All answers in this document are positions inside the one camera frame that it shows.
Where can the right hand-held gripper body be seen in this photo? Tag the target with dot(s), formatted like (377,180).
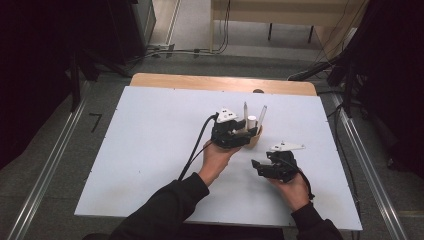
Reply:
(283,165)

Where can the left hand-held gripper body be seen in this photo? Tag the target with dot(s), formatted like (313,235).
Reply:
(225,133)

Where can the tan cup with animal figure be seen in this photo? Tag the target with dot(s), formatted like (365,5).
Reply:
(255,140)

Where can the short white tube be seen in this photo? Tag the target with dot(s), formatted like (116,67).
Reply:
(252,121)

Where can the clear pen with pink cap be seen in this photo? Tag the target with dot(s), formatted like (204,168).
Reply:
(245,115)

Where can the long white pen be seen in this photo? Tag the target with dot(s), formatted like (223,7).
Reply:
(262,116)

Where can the person's right hand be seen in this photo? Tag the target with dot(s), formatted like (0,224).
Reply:
(295,193)

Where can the person's left hand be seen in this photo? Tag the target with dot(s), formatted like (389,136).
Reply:
(215,163)

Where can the wooden table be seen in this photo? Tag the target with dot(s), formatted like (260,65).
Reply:
(200,81)

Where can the person's dark-clothed body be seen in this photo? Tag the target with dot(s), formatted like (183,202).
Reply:
(233,232)

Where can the white board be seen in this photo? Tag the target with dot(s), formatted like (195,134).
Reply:
(146,150)

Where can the black stand with long leg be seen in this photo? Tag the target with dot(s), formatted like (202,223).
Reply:
(313,70)

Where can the light wooden bench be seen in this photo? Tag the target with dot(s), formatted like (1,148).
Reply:
(283,15)

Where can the black curtain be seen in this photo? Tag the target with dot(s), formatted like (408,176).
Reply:
(36,66)
(393,83)

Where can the grey cabinet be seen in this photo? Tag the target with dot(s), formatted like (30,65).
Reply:
(145,20)

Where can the black metal stand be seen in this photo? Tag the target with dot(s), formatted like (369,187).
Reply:
(76,86)

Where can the metal floor rail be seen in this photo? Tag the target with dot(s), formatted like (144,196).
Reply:
(370,173)
(46,166)

